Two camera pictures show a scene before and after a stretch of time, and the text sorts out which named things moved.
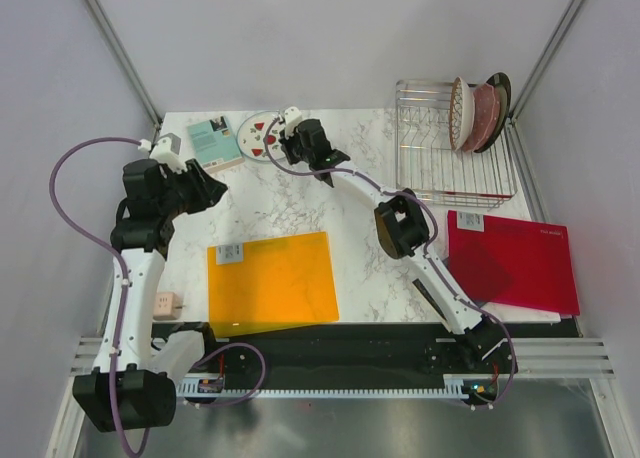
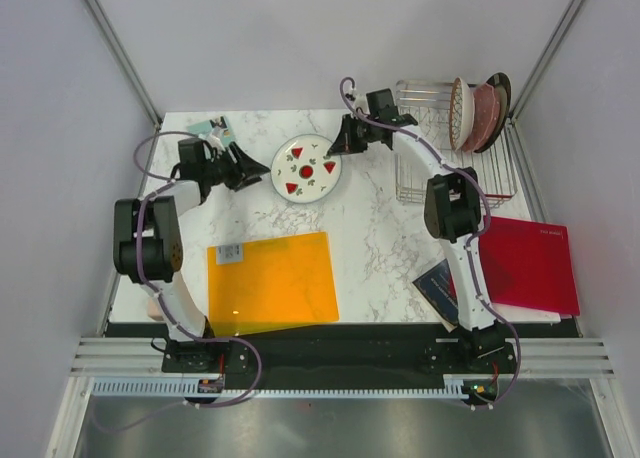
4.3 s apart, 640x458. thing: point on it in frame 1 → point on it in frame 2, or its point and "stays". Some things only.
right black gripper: (285, 143) → (346, 143)
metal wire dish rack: (427, 167) stays
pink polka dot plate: (486, 117) stays
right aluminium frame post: (517, 144) stays
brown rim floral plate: (461, 114) stays
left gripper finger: (202, 190) → (251, 171)
